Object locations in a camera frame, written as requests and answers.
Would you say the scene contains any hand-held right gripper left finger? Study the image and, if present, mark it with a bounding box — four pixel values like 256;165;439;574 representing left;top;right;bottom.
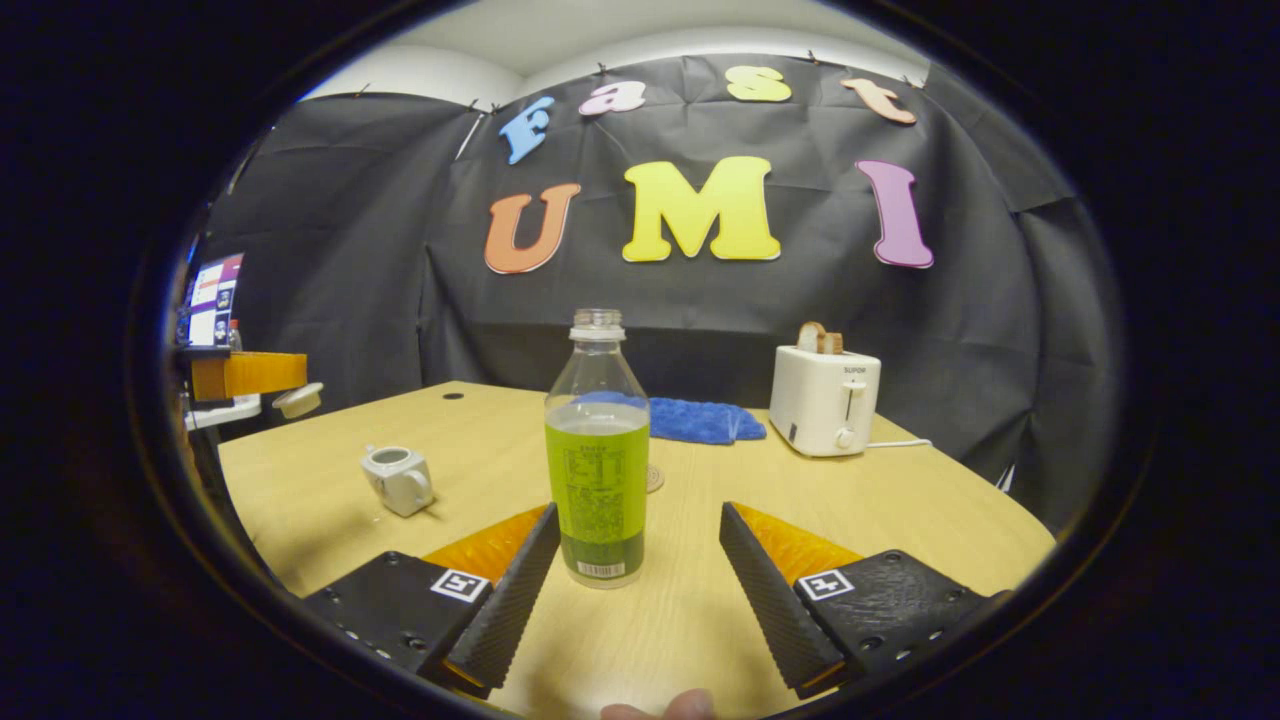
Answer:
300;502;563;700

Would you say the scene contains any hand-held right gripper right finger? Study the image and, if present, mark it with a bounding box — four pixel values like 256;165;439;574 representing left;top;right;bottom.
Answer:
718;501;1011;700

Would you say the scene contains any white teacup lid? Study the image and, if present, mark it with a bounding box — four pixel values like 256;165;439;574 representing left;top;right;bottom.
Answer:
272;382;326;421

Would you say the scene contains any green label water bottle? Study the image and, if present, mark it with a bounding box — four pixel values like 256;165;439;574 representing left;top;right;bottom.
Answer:
544;308;652;590

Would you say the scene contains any white teacup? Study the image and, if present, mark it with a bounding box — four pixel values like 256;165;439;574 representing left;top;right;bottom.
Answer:
360;445;437;519

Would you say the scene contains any white side table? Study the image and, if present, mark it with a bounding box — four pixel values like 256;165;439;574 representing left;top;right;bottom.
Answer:
183;395;264;432

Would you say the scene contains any computer monitor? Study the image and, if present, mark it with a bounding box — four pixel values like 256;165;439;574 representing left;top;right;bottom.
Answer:
177;252;246;350

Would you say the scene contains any black backdrop cloth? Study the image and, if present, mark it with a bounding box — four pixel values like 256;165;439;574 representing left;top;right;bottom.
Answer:
188;50;1123;533

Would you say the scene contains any blue towel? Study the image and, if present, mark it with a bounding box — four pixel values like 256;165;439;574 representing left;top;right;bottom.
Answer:
646;395;769;447

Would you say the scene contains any white toaster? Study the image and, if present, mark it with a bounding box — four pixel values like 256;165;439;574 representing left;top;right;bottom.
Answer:
768;345;883;460

